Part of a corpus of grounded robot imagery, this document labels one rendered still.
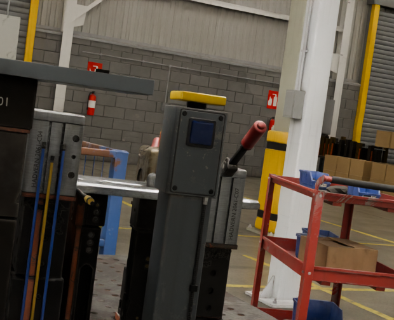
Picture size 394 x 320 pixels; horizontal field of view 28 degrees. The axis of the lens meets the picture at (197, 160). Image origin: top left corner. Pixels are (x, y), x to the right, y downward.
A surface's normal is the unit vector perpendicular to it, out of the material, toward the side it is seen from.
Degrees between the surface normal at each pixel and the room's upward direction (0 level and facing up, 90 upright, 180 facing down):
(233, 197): 90
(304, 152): 90
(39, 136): 90
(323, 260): 90
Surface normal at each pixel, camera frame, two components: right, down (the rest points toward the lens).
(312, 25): -0.89, -0.10
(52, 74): 0.29, 0.09
